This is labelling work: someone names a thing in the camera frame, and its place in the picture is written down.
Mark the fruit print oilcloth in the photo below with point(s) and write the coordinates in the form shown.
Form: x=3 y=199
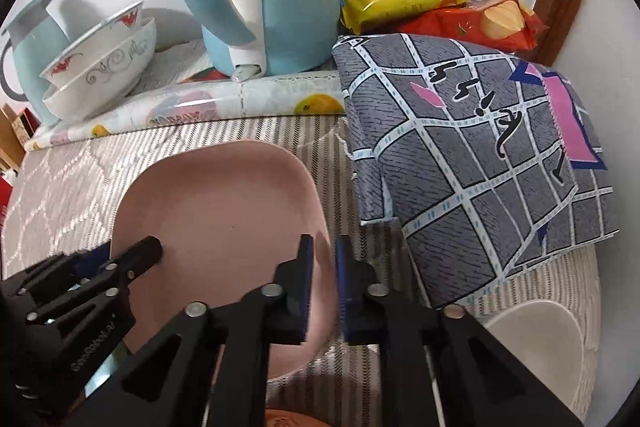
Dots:
x=210 y=102

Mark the red patterned ceramic bowl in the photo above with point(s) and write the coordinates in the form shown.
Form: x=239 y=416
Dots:
x=95 y=49

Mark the brown bowl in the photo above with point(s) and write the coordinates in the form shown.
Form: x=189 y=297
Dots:
x=320 y=420

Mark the grey patterned ceramic bowl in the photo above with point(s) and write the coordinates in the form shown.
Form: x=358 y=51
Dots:
x=110 y=82

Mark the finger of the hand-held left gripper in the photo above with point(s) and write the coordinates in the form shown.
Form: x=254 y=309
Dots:
x=140 y=257
x=95 y=258

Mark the red chip bag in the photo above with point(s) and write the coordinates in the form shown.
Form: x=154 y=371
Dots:
x=470 y=24

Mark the white bowl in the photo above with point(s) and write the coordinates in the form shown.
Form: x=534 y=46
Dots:
x=540 y=347

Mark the light blue thermos jug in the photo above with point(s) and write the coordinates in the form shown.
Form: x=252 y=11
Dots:
x=35 y=42

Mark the striped quilted table cover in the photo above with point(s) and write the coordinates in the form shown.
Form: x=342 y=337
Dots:
x=75 y=187

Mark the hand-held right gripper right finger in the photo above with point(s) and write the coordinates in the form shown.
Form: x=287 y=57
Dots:
x=342 y=292

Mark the pink plate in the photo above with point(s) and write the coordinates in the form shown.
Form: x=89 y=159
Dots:
x=215 y=202

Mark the brown paper bag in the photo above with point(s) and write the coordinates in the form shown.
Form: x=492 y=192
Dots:
x=12 y=132

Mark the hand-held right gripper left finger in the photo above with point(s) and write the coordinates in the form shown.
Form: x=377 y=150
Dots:
x=305 y=292

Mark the grey checked printed cloth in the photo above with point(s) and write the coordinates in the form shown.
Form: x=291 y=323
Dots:
x=450 y=167

